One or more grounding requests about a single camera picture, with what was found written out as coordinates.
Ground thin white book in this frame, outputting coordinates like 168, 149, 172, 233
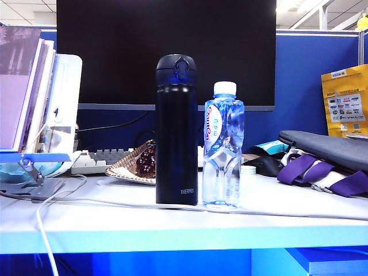
24, 39, 56, 152

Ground teal white packet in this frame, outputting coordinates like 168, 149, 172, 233
252, 140, 290, 155

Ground white tote bag purple straps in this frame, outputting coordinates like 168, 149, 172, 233
277, 148, 368, 198

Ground white cable with plug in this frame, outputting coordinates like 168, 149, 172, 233
36, 173, 104, 276

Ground clear mineral water bottle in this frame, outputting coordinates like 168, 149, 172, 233
202, 81, 246, 209

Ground black computer monitor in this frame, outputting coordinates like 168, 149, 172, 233
56, 0, 277, 112

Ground light blue tissue pack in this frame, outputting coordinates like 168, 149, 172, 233
0, 160, 64, 183

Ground long white cable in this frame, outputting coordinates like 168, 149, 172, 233
48, 197, 368, 221

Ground grey metal laptop stand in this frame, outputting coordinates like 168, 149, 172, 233
0, 148, 72, 204

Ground blue office partition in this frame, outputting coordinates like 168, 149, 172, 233
40, 27, 368, 153

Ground yellow printed package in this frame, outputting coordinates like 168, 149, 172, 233
321, 63, 368, 138

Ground grey fabric laptop sleeve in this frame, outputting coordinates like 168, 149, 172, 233
278, 129, 368, 173

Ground black thermos flask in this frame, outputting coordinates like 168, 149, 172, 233
155, 53, 199, 206

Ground looped black cable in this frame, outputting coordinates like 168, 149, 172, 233
133, 129, 157, 149

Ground white file holder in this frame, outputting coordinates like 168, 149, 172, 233
42, 53, 83, 158

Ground black computer mouse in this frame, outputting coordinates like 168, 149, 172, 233
243, 156, 283, 178

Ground black monitor cable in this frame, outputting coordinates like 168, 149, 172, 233
75, 110, 150, 133

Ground yellow duck toy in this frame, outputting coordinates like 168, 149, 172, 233
354, 11, 368, 32

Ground white and grey keyboard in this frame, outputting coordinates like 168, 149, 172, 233
70, 145, 246, 175

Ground woven tray with snacks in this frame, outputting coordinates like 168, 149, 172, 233
105, 139, 158, 185

